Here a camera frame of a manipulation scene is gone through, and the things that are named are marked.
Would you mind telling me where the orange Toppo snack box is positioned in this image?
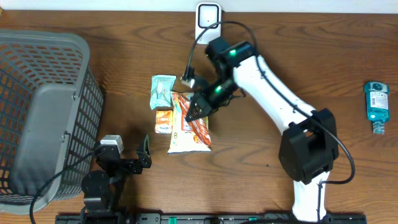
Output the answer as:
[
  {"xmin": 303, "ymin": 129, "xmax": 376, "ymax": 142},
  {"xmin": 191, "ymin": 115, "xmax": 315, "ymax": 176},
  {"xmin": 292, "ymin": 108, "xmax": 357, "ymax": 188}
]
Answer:
[{"xmin": 177, "ymin": 93, "xmax": 211, "ymax": 146}]

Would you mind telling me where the small orange candy box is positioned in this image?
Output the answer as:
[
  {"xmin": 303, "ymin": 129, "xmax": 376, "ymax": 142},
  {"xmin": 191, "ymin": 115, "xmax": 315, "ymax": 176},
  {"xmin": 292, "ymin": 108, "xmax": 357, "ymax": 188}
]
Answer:
[{"xmin": 154, "ymin": 110, "xmax": 173, "ymax": 134}]

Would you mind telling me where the teal snack packet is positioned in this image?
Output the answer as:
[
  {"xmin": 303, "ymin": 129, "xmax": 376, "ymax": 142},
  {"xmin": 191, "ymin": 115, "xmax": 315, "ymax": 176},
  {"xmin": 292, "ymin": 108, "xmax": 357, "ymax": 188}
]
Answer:
[{"xmin": 149, "ymin": 75, "xmax": 176, "ymax": 110}]

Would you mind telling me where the blue mouthwash bottle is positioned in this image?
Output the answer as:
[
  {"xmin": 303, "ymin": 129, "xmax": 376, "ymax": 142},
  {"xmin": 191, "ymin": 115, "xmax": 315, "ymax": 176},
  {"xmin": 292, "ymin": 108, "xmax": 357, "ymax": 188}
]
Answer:
[{"xmin": 364, "ymin": 81, "xmax": 390, "ymax": 134}]

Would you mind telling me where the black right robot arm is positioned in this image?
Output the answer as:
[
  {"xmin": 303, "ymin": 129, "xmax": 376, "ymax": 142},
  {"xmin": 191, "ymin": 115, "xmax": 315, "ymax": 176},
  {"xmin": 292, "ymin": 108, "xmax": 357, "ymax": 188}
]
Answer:
[{"xmin": 182, "ymin": 37, "xmax": 339, "ymax": 222}]

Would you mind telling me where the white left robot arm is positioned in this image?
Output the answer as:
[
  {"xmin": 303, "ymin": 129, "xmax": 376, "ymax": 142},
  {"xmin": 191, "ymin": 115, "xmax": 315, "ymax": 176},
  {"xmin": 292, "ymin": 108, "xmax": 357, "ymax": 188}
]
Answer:
[{"xmin": 80, "ymin": 135, "xmax": 152, "ymax": 223}]

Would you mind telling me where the grey plastic shopping basket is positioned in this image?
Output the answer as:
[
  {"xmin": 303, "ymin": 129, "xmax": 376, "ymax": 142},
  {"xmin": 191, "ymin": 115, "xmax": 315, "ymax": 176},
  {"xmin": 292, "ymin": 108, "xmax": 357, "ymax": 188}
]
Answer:
[{"xmin": 1, "ymin": 29, "xmax": 104, "ymax": 215}]

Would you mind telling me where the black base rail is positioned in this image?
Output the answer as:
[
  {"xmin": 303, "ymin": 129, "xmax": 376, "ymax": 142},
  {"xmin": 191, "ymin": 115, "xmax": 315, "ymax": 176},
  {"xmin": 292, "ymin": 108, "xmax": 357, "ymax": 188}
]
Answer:
[{"xmin": 55, "ymin": 213, "xmax": 367, "ymax": 224}]

